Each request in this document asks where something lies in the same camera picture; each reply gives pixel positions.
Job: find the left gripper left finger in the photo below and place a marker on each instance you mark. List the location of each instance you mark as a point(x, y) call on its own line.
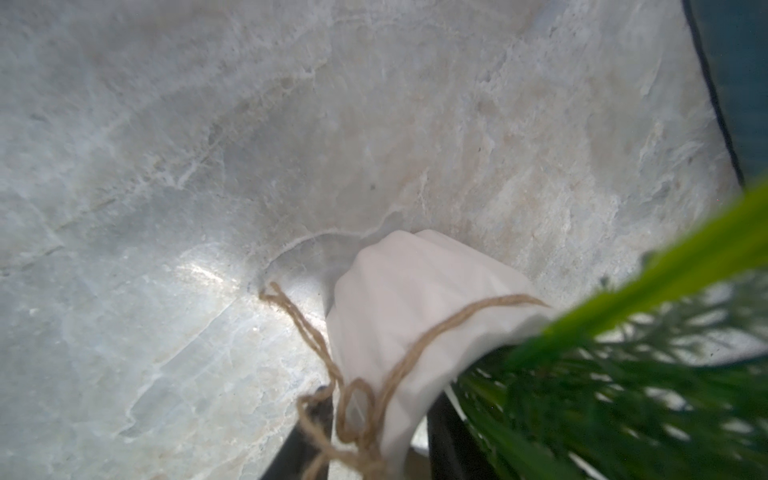
point(297, 451)

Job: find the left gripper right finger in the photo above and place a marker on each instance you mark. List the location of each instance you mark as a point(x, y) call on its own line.
point(453, 453)

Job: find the potted plant pink flowers front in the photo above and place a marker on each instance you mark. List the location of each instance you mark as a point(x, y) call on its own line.
point(664, 377)

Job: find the teal plastic storage box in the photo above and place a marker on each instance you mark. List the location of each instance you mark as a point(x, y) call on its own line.
point(730, 38)

